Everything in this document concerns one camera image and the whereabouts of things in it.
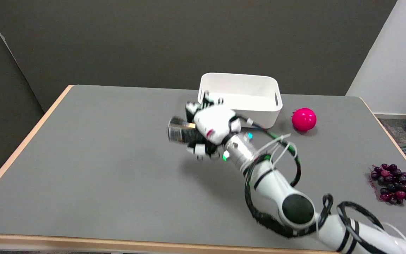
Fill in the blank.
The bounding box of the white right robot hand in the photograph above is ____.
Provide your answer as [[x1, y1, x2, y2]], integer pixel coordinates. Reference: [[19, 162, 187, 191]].
[[184, 91, 242, 161]]

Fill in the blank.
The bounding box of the black can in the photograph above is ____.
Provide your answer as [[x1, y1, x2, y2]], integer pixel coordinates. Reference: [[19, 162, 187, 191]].
[[168, 116, 205, 144]]

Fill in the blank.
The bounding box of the white plastic box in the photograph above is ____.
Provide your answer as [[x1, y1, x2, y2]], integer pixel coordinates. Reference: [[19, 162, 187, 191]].
[[198, 73, 283, 129]]

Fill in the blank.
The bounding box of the pink ball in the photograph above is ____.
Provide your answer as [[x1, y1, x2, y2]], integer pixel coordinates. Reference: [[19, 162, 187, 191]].
[[292, 108, 317, 133]]

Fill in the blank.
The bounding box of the purple grape bunch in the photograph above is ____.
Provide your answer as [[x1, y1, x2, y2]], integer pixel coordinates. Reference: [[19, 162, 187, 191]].
[[369, 163, 406, 205]]

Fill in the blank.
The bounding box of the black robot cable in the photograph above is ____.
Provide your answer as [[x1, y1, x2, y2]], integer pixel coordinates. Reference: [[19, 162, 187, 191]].
[[236, 114, 397, 254]]

